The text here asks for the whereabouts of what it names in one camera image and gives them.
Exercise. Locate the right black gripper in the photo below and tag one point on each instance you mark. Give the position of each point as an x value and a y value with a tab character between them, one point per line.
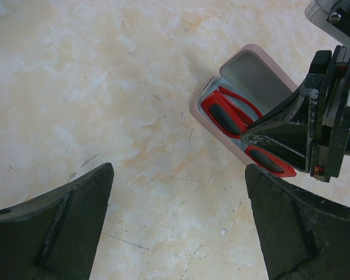
283	131

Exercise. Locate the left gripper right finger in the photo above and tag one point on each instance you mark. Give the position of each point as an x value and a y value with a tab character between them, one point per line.
302	235

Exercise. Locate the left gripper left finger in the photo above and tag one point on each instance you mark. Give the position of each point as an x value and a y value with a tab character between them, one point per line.
55	235

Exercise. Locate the pink glasses case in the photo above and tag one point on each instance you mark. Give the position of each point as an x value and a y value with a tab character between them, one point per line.
254	75

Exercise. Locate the red sunglasses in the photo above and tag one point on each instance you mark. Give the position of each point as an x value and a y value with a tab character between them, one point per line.
232	114

